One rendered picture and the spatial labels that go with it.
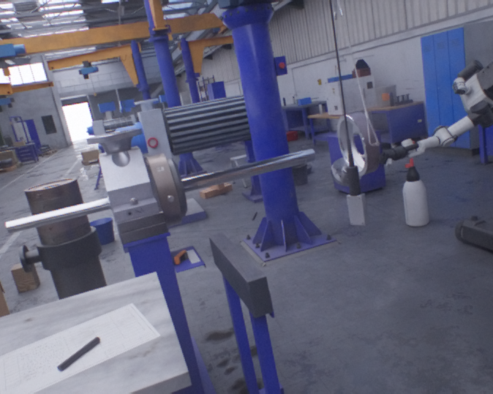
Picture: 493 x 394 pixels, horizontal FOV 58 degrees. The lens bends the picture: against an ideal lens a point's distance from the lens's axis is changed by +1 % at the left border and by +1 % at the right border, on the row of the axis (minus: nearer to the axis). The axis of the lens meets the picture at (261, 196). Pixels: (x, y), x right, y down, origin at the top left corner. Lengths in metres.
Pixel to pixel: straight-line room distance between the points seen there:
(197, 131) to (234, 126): 0.50
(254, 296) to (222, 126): 4.41
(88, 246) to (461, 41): 5.45
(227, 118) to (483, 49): 3.67
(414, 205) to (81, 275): 2.91
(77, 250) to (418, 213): 2.93
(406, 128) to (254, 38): 4.81
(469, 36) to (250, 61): 3.82
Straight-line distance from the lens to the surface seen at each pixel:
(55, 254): 3.65
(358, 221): 1.83
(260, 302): 1.61
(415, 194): 4.30
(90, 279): 3.76
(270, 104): 3.98
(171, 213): 2.20
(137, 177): 2.10
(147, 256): 2.04
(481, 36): 7.17
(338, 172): 2.91
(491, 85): 3.35
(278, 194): 4.08
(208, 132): 5.86
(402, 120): 8.24
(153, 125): 5.73
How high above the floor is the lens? 1.51
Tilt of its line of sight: 14 degrees down
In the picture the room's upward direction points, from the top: 11 degrees counter-clockwise
